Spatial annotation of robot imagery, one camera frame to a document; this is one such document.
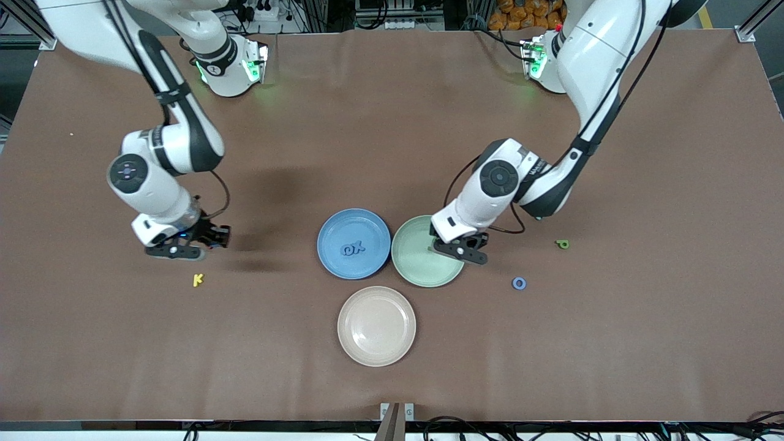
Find green plate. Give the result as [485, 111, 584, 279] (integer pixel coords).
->
[391, 215, 466, 288]

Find metal bracket at table edge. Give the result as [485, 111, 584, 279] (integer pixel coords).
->
[380, 402, 415, 423]

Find blue plate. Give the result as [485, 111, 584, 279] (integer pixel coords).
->
[317, 208, 391, 281]

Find white power strip with plugs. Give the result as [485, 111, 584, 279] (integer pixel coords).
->
[236, 0, 279, 23]

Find aluminium frame profile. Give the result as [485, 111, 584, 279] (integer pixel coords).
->
[0, 0, 59, 51]
[737, 0, 784, 43]

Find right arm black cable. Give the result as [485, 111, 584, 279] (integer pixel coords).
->
[101, 0, 231, 220]

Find bag of orange fruits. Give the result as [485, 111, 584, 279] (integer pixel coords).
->
[488, 0, 567, 31]

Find beige plate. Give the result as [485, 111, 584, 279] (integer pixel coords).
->
[337, 286, 417, 368]

